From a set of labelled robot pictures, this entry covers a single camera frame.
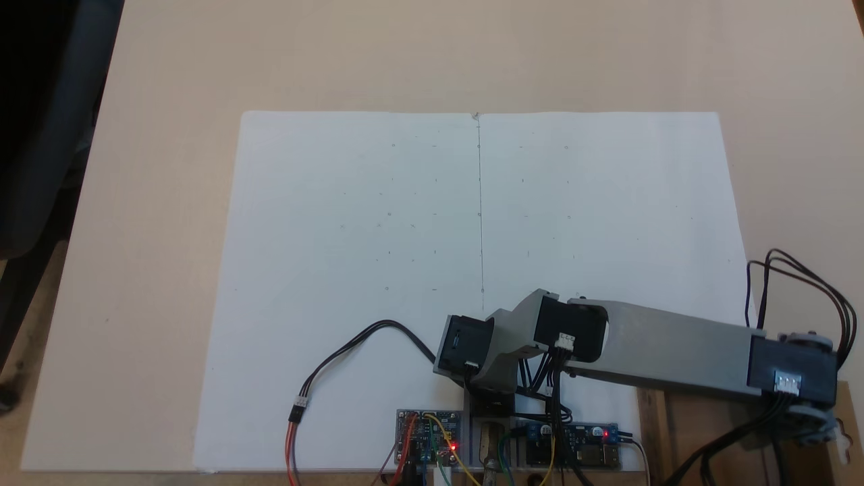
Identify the orange three-wire cable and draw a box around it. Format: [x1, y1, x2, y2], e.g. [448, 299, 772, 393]
[284, 404, 306, 486]

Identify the white cable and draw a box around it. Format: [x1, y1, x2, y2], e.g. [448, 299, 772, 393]
[632, 437, 653, 486]

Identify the brown cardboard box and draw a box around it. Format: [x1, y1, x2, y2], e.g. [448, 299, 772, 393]
[637, 381, 859, 486]

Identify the dark motor driver board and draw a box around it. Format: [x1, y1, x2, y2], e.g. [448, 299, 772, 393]
[396, 409, 464, 468]

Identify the dark office chair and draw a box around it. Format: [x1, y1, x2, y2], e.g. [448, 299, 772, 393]
[0, 0, 126, 414]

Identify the black three-wire cable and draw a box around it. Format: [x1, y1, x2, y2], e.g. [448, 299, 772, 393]
[297, 319, 439, 407]

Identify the blue circuit board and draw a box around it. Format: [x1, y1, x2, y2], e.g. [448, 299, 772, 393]
[523, 421, 621, 469]

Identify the white paper sheet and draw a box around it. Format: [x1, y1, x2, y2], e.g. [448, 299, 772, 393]
[192, 111, 484, 473]
[476, 111, 767, 472]

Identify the yellow wire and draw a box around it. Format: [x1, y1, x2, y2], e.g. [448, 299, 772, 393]
[425, 413, 492, 486]

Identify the black motor cable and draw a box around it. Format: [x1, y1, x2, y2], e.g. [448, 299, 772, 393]
[516, 348, 576, 436]
[665, 395, 794, 486]
[745, 248, 853, 352]

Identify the metal table clamp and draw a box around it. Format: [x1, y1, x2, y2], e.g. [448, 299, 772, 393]
[477, 418, 507, 486]

